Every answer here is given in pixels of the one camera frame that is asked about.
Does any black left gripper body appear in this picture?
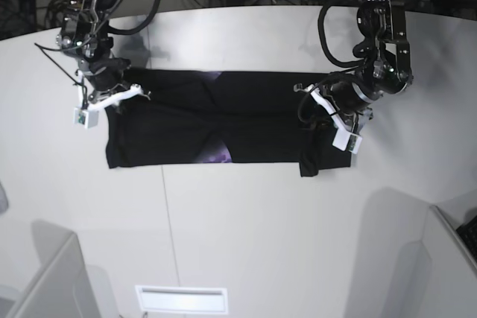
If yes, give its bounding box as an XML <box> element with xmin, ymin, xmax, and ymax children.
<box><xmin>320</xmin><ymin>73</ymin><xmax>370</xmax><ymax>124</ymax></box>

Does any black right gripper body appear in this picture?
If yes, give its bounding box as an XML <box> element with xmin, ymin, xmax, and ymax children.
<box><xmin>77</xmin><ymin>57</ymin><xmax>130</xmax><ymax>93</ymax></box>

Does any black T-shirt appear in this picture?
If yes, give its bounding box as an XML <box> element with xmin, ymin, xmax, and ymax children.
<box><xmin>106</xmin><ymin>68</ymin><xmax>351</xmax><ymax>177</ymax></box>

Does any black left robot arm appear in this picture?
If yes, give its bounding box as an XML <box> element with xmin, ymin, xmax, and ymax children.
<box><xmin>318</xmin><ymin>0</ymin><xmax>413</xmax><ymax>120</ymax></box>

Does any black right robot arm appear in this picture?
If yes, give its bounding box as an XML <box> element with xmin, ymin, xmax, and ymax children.
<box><xmin>57</xmin><ymin>0</ymin><xmax>130</xmax><ymax>94</ymax></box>

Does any black keyboard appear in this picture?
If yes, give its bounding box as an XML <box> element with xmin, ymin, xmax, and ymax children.
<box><xmin>457</xmin><ymin>217</ymin><xmax>477</xmax><ymax>258</ymax></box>

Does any white right table divider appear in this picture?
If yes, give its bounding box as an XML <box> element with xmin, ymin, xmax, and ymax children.
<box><xmin>418</xmin><ymin>206</ymin><xmax>476</xmax><ymax>317</ymax></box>

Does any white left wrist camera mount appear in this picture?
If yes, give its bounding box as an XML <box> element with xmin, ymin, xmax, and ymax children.
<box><xmin>305</xmin><ymin>85</ymin><xmax>362</xmax><ymax>154</ymax></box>

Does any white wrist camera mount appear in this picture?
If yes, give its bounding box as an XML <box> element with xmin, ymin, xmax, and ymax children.
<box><xmin>73</xmin><ymin>83</ymin><xmax>148</xmax><ymax>129</ymax></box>
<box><xmin>305</xmin><ymin>85</ymin><xmax>362</xmax><ymax>154</ymax></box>

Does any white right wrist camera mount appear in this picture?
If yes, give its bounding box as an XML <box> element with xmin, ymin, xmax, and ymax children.
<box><xmin>73</xmin><ymin>83</ymin><xmax>148</xmax><ymax>129</ymax></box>

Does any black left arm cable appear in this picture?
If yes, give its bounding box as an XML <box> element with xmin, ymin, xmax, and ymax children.
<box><xmin>317</xmin><ymin>0</ymin><xmax>368</xmax><ymax>69</ymax></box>

